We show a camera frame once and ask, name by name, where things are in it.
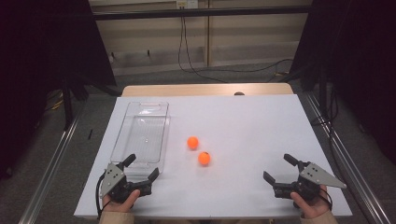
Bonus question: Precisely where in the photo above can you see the person's left hand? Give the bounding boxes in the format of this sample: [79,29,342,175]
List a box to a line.
[102,189,142,214]

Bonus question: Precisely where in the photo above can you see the black floor cable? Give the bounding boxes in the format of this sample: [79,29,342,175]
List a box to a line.
[186,58,294,75]

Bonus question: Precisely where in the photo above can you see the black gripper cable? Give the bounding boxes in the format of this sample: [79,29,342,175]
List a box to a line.
[318,187,333,211]
[94,171,110,218]

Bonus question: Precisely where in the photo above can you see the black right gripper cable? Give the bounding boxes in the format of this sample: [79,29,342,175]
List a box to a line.
[318,187,333,211]

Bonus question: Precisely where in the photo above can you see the clear plastic tray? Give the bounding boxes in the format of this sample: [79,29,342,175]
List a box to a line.
[109,101,172,183]

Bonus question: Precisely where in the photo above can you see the black metal stand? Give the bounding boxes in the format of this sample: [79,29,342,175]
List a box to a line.
[60,74,123,132]

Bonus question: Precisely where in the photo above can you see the person's right hand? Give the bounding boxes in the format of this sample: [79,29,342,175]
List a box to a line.
[290,185,332,219]

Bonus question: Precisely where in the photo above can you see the black curtain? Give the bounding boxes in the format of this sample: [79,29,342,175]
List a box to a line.
[289,0,396,166]
[0,0,118,181]

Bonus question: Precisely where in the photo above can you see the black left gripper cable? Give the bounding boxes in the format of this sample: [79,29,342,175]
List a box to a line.
[94,171,110,218]

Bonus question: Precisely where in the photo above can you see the black bundled floor cables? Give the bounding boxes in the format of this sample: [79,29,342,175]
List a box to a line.
[310,82,341,129]

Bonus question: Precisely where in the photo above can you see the orange table tennis ball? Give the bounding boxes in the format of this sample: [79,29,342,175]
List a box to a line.
[197,151,212,166]
[187,135,200,150]

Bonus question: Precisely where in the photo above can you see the white wall power outlet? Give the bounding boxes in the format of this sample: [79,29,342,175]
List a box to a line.
[176,0,199,9]

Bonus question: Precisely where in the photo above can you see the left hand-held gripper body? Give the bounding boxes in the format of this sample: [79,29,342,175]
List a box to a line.
[99,161,154,203]

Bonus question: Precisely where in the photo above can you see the yellow floor cable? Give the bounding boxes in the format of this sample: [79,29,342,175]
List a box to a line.
[46,89,65,112]

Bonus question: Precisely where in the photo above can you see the black hanging wall cable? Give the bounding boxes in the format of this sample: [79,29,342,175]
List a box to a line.
[177,16,230,84]

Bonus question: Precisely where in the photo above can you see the silver metal floor rail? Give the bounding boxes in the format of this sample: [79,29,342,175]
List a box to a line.
[18,104,84,224]
[303,91,394,224]

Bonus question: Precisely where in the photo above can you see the black horizontal metal bar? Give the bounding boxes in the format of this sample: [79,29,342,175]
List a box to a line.
[92,5,313,21]

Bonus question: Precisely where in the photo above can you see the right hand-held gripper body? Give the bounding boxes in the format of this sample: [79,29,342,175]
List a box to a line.
[272,160,347,202]

